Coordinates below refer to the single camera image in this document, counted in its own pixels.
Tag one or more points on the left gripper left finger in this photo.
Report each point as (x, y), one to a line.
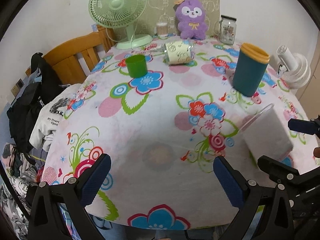
(46, 221)

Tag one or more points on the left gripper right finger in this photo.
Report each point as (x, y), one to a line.
(247, 195)

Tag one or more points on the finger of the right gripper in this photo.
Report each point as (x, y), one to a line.
(311, 127)
(280, 169)

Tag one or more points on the clear cup with white paper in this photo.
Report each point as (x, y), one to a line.
(264, 134)

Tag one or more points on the cartoon printed cup lying down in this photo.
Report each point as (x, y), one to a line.
(178, 52)

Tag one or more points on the small green plastic cup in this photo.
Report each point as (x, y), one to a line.
(136, 66)

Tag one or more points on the person's right hand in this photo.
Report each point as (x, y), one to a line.
(316, 152)

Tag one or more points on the patterned clothes pile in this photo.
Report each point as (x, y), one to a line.
(23, 178)

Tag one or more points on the white standing fan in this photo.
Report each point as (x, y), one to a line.
(293, 68)

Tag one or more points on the floral tablecloth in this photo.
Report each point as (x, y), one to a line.
(163, 132)

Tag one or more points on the teal tumbler with yellow rim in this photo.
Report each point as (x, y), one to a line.
(250, 68)

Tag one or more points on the black garment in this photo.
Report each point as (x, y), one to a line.
(24, 113)

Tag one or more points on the white printed t-shirt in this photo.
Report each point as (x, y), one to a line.
(47, 122)

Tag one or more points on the glass jar with black lid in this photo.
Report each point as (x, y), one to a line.
(225, 29)

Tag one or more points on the wooden chair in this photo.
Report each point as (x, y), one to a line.
(63, 58)

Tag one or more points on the purple plush bunny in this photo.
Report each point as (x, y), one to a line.
(191, 20)

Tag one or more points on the cotton swab container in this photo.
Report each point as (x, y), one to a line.
(162, 29)

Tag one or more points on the green desk fan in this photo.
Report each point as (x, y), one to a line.
(113, 14)

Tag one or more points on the wall socket panel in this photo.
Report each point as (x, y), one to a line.
(17, 87)

